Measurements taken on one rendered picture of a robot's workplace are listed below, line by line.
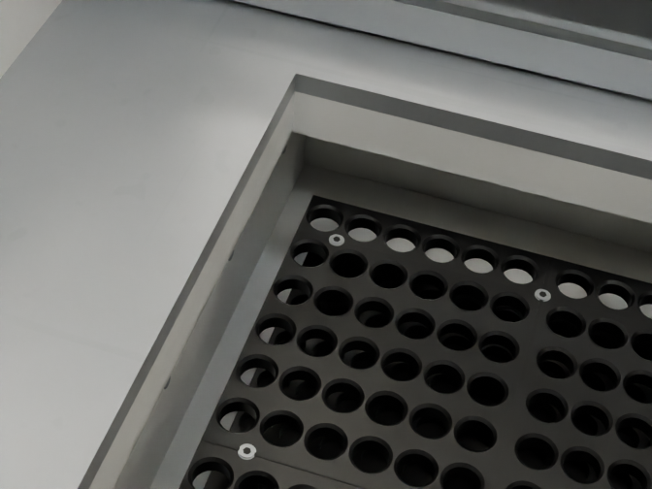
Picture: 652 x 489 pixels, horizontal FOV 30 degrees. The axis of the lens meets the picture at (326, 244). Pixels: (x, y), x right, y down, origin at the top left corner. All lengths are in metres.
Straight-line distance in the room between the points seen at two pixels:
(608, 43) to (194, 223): 0.15
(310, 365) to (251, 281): 0.11
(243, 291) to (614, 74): 0.17
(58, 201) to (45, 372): 0.06
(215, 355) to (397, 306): 0.09
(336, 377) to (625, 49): 0.15
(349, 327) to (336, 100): 0.08
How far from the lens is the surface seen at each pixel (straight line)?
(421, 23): 0.43
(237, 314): 0.49
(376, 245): 0.43
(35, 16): 0.44
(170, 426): 0.44
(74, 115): 0.41
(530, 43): 0.42
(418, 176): 0.53
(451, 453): 0.38
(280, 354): 0.39
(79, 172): 0.39
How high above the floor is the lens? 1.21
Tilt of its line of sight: 47 degrees down
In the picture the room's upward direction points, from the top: 5 degrees clockwise
